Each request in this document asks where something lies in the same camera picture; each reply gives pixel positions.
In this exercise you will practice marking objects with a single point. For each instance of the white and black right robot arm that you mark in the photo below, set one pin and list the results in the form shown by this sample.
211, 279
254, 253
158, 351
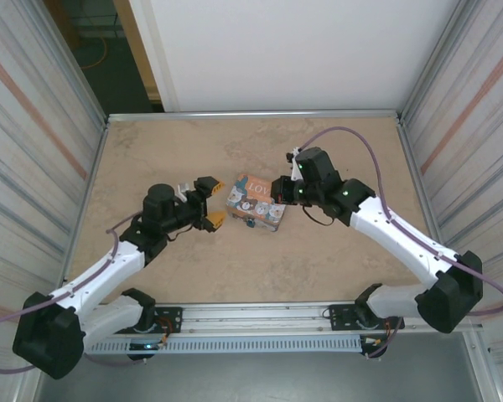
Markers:
402, 234

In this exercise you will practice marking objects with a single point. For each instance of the long aluminium table edge bar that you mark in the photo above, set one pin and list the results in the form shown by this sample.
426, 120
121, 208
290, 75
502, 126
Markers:
251, 115

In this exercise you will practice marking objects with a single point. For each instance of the short aluminium table edge bar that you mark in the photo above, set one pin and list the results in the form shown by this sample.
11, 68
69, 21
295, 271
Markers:
414, 167
84, 209

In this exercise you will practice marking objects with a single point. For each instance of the corrugated plastic side panel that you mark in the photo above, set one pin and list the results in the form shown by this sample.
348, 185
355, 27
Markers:
17, 146
486, 125

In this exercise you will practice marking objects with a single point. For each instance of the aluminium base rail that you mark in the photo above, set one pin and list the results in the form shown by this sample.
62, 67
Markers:
255, 318

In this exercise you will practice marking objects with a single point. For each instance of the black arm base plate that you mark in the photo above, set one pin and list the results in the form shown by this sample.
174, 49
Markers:
172, 318
339, 318

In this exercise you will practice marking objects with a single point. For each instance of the aluminium frame post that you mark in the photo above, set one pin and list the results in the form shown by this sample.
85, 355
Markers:
434, 63
86, 84

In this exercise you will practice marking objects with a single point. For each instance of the wooden door frame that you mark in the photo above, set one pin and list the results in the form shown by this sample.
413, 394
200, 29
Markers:
138, 50

